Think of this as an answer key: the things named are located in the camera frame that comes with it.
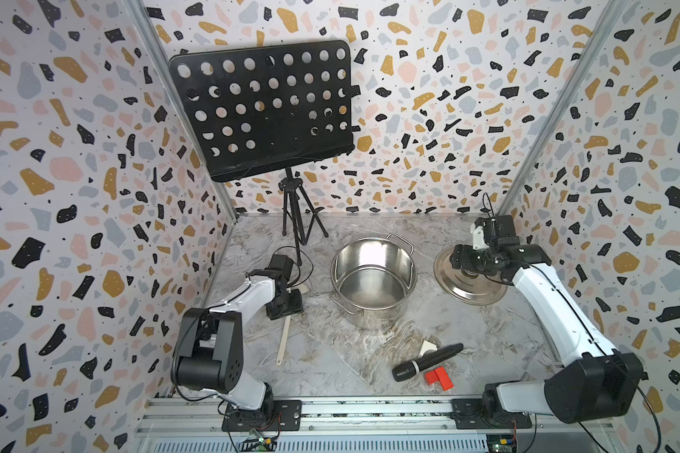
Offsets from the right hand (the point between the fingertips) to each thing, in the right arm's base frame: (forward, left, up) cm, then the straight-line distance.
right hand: (460, 258), depth 82 cm
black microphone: (-26, +16, -17) cm, 35 cm away
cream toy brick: (-19, +9, -19) cm, 28 cm away
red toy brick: (-26, +6, -21) cm, 34 cm away
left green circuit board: (-44, +53, -21) cm, 72 cm away
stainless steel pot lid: (+4, -8, -20) cm, 22 cm away
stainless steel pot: (+4, +25, -19) cm, 32 cm away
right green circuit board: (-42, -7, -23) cm, 48 cm away
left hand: (-9, +50, -17) cm, 53 cm away
